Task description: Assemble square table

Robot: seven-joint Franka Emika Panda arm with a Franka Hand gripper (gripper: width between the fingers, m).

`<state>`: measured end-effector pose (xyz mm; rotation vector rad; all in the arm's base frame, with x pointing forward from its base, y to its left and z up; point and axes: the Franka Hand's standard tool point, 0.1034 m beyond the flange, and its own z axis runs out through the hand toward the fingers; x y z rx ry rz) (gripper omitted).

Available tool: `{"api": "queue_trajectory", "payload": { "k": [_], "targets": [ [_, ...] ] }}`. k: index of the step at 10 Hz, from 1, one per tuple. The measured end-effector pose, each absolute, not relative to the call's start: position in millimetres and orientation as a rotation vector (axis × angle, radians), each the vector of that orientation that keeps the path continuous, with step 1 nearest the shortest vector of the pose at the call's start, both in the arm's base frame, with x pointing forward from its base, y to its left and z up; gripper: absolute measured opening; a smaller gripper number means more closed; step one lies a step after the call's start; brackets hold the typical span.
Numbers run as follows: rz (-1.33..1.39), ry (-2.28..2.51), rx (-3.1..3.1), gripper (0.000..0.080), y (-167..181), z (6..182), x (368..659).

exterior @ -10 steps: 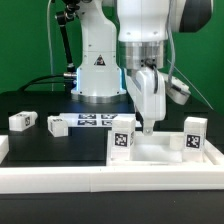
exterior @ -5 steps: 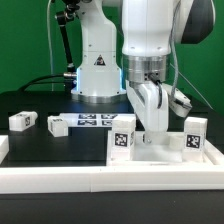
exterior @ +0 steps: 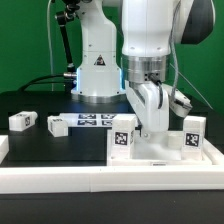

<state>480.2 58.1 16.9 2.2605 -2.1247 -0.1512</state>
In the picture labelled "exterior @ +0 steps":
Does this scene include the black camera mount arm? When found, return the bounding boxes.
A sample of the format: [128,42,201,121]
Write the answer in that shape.
[54,0,81,81]

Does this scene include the white U-shaped fence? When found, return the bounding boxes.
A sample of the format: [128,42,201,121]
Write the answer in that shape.
[0,135,224,194]

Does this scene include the white thin cable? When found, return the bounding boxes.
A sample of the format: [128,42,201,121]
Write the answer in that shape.
[46,0,56,92]

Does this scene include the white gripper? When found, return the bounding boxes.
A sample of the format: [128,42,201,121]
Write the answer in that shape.
[125,81,192,138]

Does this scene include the black cables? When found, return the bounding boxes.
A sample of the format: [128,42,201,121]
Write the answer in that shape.
[18,73,76,93]

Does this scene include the white sheet with markers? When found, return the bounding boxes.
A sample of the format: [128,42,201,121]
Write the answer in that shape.
[58,112,143,129]

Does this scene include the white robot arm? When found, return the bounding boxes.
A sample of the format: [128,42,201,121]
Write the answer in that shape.
[63,0,215,134]

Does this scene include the white square table top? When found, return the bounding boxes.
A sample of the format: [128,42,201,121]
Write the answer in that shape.
[107,130,213,166]

